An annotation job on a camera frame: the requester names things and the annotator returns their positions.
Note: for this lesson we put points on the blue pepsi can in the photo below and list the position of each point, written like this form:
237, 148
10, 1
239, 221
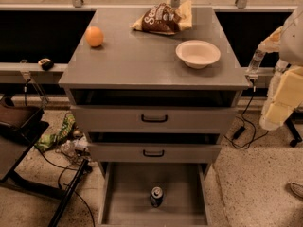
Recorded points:
156, 196

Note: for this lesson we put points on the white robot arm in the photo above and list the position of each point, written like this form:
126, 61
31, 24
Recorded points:
285, 90

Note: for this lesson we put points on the grey drawer cabinet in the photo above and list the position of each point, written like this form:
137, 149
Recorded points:
135, 68

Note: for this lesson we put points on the grey top drawer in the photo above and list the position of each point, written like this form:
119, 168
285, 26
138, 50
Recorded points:
153, 119

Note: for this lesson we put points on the grey drawer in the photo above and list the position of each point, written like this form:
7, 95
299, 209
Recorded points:
153, 119
154, 153
126, 199

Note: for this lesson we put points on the grey middle drawer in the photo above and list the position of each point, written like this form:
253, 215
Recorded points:
154, 153

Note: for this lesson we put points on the grey bottom drawer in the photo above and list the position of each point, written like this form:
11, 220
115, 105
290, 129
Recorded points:
126, 199

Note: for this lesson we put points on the white paper bowl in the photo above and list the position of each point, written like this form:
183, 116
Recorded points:
197, 54

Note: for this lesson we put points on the crumpled clear plastic bottle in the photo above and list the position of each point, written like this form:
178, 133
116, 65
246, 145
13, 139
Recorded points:
74, 151

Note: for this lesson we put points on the brown chip bag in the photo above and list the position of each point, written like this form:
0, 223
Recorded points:
164, 19

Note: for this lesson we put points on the orange fruit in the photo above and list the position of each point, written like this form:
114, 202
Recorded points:
94, 36

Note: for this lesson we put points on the green snack bag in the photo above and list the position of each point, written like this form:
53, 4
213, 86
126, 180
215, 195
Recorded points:
48, 141

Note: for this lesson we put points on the small black yellow object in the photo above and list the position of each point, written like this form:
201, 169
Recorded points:
46, 64

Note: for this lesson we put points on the clear water bottle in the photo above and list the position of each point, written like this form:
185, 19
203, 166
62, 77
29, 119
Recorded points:
255, 62

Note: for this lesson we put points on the dark brown tray cart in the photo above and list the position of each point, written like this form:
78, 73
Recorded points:
21, 128

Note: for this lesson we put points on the black table leg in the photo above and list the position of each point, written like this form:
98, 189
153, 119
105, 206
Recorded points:
295, 117

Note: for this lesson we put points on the shoe on floor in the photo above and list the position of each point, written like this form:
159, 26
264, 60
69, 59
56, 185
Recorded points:
297, 189

